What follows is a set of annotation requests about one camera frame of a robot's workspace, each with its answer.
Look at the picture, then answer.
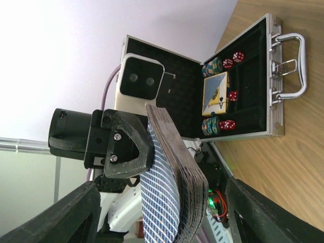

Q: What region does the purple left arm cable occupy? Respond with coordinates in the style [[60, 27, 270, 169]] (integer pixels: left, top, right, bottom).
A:
[[100, 64, 121, 111]]

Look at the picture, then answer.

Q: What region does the boxed card deck in case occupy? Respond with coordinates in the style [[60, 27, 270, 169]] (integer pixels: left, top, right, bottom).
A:
[[201, 72, 230, 116]]

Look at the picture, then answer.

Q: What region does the chip stack in case lower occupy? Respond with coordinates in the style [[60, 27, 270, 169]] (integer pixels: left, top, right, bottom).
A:
[[201, 116, 219, 136]]

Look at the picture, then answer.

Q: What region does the grey slotted cable duct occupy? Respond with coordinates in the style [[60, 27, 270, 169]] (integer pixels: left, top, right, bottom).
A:
[[201, 213, 233, 243]]

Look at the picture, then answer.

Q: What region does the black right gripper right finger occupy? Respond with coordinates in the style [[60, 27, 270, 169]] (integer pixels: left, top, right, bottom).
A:
[[225, 178, 323, 242]]

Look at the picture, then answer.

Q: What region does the blue checkered card deck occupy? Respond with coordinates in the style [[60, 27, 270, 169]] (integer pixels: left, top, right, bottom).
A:
[[140, 104, 209, 242]]

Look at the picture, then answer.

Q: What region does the red die upper right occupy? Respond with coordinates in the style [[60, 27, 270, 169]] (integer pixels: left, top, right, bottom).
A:
[[232, 52, 245, 63]]

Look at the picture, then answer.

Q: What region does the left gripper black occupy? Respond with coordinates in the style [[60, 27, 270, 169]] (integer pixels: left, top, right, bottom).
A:
[[84, 109, 154, 179]]

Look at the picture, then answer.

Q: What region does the black aluminium poker case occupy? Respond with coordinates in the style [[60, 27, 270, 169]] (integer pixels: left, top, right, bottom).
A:
[[114, 14, 307, 141]]

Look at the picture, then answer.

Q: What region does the red die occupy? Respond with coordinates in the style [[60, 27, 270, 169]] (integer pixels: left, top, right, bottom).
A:
[[228, 91, 238, 102], [223, 58, 233, 69], [232, 52, 245, 63]]

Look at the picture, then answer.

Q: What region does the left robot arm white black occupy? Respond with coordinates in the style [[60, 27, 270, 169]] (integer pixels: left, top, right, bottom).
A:
[[48, 109, 154, 233]]

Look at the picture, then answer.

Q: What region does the red die middle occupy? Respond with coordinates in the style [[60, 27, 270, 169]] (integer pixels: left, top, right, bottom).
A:
[[228, 91, 238, 102]]

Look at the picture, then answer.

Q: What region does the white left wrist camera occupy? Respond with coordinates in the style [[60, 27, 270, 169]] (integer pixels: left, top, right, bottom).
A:
[[114, 53, 165, 116]]

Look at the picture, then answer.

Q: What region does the chip stack in case upper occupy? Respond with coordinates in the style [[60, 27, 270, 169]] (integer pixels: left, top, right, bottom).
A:
[[201, 57, 223, 77]]

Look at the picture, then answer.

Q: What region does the chip stack in case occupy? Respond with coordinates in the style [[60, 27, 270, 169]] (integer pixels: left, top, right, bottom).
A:
[[201, 116, 219, 136], [201, 57, 223, 77]]

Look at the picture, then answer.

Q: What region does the red dice pair lower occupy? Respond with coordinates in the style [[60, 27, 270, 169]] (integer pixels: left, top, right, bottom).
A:
[[218, 120, 236, 131]]

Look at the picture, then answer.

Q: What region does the red die upper left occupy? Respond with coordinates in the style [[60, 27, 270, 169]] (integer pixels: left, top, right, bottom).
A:
[[223, 58, 233, 69]]

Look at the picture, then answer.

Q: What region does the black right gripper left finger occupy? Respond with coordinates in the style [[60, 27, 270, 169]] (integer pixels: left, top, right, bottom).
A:
[[1, 182, 101, 242]]

